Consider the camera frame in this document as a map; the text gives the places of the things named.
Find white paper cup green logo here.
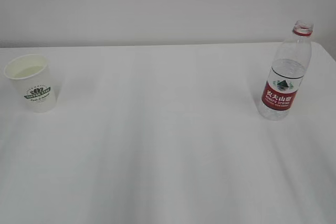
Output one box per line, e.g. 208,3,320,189
4,54,56,113

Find clear water bottle red label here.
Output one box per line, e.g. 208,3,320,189
258,20,313,121

